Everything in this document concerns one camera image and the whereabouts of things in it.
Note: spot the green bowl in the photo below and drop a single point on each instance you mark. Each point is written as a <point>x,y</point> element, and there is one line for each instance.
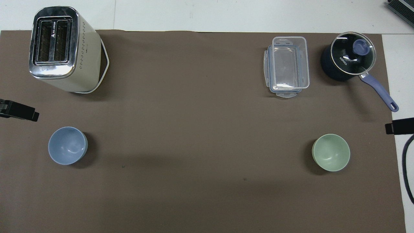
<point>331,152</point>

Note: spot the blue bowl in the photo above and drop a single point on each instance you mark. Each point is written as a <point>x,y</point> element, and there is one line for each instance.
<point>67,145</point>

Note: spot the clear container lid blue seal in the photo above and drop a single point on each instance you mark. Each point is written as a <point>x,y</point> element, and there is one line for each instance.
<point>267,66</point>

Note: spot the clear plastic food container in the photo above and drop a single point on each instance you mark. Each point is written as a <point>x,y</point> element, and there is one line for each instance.
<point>289,64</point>

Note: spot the silver two-slot toaster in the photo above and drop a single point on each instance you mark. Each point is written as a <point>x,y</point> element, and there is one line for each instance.
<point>82,61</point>

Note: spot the glass pot lid purple knob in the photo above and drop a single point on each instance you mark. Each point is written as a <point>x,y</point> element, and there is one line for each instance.
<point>349,56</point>

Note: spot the dark grey ribbed box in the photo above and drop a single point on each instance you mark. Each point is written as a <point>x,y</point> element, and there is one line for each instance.
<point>402,7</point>

